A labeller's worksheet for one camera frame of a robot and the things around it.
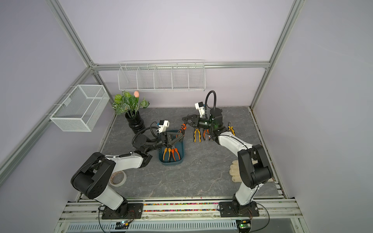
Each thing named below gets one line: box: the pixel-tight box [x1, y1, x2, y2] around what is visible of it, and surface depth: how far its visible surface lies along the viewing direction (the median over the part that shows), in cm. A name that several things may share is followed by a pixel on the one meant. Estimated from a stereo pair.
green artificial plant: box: [111, 90, 151, 118], surface depth 91 cm
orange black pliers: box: [175, 122, 187, 139], surface depth 77 cm
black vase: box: [124, 109, 145, 134], surface depth 99 cm
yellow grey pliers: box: [193, 128, 202, 143], surface depth 104 cm
